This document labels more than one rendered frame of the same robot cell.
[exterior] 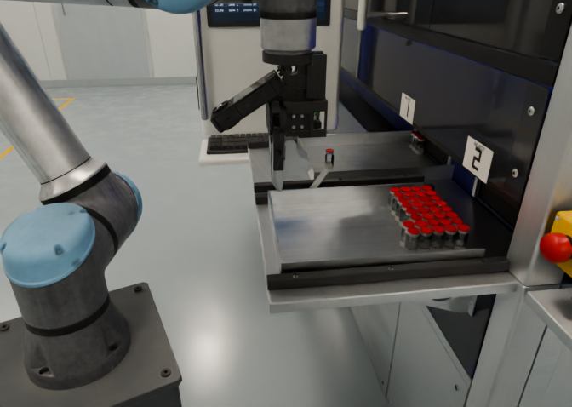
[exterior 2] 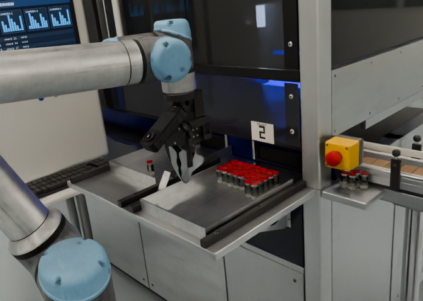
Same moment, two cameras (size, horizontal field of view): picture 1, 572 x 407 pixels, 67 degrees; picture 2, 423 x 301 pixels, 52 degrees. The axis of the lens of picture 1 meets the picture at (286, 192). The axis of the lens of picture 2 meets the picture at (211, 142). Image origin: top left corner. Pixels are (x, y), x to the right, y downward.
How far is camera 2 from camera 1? 54 cm
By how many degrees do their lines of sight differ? 34
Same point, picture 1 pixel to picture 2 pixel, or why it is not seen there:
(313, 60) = (196, 94)
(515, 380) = (327, 250)
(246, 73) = (24, 126)
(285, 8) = not seen: hidden behind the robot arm
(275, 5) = not seen: hidden behind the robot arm
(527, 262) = (316, 176)
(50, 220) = (70, 252)
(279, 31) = (183, 81)
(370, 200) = (203, 182)
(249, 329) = not seen: outside the picture
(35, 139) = (19, 201)
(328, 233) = (201, 208)
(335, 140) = (136, 156)
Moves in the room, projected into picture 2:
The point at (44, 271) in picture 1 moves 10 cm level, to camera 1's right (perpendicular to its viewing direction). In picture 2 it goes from (98, 282) to (150, 258)
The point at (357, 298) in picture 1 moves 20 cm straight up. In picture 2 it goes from (253, 230) to (248, 152)
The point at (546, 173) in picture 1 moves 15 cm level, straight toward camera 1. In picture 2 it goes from (311, 124) to (330, 142)
